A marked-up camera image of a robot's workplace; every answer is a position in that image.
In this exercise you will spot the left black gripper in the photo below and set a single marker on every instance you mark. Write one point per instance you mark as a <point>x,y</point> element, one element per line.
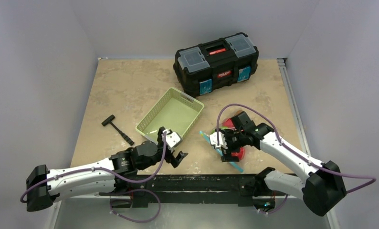
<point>174,160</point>

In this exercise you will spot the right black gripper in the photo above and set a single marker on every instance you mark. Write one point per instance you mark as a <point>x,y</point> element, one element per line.
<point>226,144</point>

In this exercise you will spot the red fake apple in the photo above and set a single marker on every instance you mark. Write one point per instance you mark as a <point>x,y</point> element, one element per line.
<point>238,154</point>

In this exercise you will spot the clear zip bag blue seal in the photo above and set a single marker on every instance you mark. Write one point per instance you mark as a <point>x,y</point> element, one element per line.
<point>206,137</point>

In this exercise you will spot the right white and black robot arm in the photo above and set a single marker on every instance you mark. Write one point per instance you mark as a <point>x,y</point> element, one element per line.
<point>313,181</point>

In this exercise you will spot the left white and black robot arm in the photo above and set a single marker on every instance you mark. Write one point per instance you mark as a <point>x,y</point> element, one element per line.
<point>136,165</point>

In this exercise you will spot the red fake strawberry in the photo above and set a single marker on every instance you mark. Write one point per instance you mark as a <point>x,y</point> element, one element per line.
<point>228,124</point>

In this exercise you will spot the light green perforated plastic basket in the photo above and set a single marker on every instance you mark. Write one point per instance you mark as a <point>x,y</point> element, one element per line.
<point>175,110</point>

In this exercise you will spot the black toolbox with clear lids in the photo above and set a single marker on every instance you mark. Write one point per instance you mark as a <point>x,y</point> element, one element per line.
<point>209,66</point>

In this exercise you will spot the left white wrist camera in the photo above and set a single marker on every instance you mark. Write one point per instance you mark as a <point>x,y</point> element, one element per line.
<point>172,140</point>

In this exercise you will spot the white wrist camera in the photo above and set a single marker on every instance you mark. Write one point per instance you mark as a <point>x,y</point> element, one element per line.
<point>217,140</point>
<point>172,140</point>

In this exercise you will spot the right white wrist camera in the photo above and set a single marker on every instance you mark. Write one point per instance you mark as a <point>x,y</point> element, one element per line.
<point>217,140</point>

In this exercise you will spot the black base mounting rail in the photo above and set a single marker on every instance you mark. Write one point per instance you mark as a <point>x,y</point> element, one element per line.
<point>243,190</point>

